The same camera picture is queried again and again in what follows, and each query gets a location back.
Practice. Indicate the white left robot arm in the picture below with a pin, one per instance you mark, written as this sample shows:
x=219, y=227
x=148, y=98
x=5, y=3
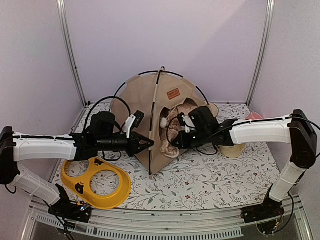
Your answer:
x=103, y=134

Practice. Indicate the cream ceramic pet bowl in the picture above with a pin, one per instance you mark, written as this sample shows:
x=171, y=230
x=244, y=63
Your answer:
x=232, y=152

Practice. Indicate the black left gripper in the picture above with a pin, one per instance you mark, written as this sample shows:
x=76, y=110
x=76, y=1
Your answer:
x=135, y=148

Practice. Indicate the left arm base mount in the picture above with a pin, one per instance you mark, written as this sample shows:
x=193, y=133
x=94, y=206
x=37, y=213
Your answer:
x=67, y=209

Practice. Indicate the black tent pole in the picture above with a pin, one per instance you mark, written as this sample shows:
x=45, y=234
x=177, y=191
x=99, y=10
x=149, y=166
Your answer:
x=152, y=120
x=164, y=89

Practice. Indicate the aluminium frame post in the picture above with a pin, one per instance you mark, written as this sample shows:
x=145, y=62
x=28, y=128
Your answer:
x=61, y=7
x=262, y=51

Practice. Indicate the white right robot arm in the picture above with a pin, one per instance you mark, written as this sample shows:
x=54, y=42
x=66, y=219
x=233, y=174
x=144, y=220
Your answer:
x=201, y=128

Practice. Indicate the left aluminium frame post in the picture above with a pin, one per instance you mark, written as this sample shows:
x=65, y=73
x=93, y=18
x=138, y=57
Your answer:
x=61, y=7

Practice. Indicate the white fluffy cushion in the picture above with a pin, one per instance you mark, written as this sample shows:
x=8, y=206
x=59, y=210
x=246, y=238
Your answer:
x=169, y=133

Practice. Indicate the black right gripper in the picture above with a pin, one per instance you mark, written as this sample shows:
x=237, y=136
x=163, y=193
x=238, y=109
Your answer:
x=183, y=144

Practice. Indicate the white pompom toy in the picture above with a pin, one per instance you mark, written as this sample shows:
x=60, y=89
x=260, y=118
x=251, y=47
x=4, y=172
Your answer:
x=163, y=122

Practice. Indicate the right aluminium frame post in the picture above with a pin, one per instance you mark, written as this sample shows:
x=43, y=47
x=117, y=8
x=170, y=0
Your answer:
x=262, y=51

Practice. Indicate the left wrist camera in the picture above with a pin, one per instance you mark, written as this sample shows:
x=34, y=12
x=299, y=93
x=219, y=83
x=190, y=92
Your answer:
x=133, y=121

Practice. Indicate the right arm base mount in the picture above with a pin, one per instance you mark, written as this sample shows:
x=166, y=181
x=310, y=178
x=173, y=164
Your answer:
x=267, y=209

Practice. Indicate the beige fabric pet tent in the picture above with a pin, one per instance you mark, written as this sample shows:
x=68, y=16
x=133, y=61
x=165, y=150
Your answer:
x=159, y=161

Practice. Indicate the pink plastic bowl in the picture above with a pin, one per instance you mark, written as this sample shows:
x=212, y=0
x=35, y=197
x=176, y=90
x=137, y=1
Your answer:
x=254, y=116

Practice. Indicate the yellow double bowl holder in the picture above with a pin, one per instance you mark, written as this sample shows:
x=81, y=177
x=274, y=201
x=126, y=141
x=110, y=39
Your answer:
x=101, y=184

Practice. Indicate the aluminium front rail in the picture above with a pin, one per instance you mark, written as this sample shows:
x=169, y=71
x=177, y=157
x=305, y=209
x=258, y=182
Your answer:
x=209, y=224

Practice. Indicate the floral patterned table mat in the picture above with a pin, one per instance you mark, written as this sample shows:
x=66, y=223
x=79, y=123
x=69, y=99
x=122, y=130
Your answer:
x=200, y=180

